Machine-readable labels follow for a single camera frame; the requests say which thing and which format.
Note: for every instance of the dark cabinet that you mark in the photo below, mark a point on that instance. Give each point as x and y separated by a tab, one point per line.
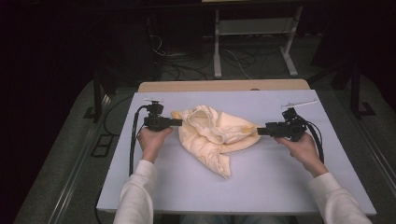
140	49

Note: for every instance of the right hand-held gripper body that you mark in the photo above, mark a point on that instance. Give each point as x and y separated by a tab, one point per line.
289	129

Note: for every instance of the white metal table frame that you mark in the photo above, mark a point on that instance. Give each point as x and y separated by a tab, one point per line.
217	46

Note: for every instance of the cream yellow garment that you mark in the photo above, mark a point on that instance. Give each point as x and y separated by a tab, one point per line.
214	137

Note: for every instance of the black metal stand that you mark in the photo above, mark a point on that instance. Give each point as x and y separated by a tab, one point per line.
355	93
97	99

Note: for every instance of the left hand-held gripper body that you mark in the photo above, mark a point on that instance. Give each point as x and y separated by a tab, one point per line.
155	123

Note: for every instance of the black floor outlet frame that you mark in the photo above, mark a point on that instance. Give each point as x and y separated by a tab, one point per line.
102	145

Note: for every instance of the person's right hand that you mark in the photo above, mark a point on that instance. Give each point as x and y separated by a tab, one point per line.
303	151

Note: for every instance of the light wooden table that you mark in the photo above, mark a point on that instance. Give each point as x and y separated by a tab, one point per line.
218	85

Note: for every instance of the person's left hand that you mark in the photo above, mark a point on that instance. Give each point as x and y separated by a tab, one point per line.
151	141

